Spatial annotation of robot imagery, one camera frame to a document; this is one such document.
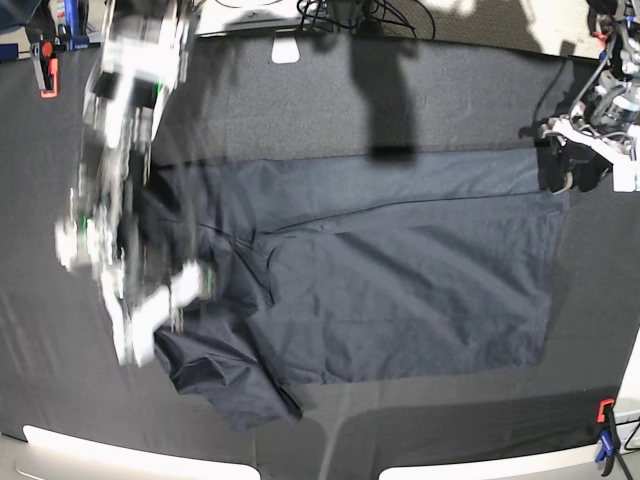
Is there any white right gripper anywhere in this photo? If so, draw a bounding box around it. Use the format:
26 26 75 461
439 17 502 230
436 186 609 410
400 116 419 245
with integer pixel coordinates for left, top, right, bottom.
99 261 215 367

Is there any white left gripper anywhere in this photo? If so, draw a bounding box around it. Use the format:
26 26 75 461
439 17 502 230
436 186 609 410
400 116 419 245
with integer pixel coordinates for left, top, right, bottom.
534 117 639 195

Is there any dark grey t-shirt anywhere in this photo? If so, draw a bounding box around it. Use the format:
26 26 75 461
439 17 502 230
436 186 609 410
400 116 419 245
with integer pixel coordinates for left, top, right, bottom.
135 150 569 430

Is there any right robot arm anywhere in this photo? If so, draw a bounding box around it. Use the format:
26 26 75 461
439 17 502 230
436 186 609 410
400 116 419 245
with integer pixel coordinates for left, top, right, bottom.
54 1 213 367

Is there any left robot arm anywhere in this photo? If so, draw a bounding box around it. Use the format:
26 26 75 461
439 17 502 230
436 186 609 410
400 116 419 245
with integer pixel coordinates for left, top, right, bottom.
536 1 639 195

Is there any black table cloth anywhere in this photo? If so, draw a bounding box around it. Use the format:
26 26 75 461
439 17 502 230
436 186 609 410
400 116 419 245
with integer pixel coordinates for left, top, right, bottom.
1 34 639 479

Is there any red blue clamp near right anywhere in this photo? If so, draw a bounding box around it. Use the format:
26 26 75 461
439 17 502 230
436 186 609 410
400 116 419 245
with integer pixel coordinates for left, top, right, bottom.
595 398 633 480

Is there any red clamp far left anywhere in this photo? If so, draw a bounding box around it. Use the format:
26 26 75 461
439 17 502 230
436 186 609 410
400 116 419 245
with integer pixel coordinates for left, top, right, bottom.
30 40 58 99

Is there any blue clamp far left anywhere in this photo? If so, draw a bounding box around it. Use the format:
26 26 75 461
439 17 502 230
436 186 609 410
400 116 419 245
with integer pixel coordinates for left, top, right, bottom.
55 0 90 50

